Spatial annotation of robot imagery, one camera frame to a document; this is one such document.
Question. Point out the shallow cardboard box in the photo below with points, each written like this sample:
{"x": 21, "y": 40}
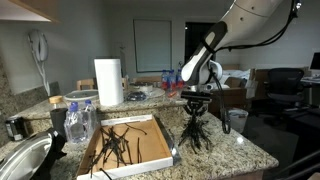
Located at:
{"x": 155, "y": 151}

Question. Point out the white waste bin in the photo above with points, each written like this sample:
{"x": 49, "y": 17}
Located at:
{"x": 238, "y": 119}

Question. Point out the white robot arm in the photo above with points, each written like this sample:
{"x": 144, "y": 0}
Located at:
{"x": 243, "y": 18}

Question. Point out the fiji water bottle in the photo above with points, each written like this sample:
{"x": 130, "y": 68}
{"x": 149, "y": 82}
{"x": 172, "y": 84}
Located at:
{"x": 172, "y": 80}
{"x": 179, "y": 80}
{"x": 164, "y": 80}

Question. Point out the white plate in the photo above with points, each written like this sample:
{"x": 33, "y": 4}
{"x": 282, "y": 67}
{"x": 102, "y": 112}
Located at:
{"x": 81, "y": 95}

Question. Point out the white paper towel roll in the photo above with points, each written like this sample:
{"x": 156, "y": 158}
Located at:
{"x": 109, "y": 81}

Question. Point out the clear water bottle pack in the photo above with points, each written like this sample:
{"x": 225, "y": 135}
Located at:
{"x": 80, "y": 124}

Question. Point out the white whiteboard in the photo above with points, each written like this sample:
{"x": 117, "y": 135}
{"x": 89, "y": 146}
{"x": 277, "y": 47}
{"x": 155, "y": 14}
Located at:
{"x": 152, "y": 39}

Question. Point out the black zip ties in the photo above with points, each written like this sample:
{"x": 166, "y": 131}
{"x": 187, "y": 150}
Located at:
{"x": 120, "y": 148}
{"x": 195, "y": 133}

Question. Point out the white wall phone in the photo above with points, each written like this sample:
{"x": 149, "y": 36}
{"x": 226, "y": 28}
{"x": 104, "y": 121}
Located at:
{"x": 39, "y": 49}

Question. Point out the glass jar wooden lid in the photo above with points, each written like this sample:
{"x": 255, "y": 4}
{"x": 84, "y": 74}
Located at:
{"x": 57, "y": 102}

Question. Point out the black office chair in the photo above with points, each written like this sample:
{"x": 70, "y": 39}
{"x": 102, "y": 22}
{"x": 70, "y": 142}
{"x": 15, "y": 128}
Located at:
{"x": 284, "y": 90}

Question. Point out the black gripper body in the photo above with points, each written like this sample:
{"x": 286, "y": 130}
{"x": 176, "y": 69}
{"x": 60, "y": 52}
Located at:
{"x": 196, "y": 102}

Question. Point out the orange marker pen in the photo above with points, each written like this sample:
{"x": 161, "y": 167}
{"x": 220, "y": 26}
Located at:
{"x": 172, "y": 94}

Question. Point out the wooden upper cabinets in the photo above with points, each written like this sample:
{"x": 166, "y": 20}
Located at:
{"x": 29, "y": 10}

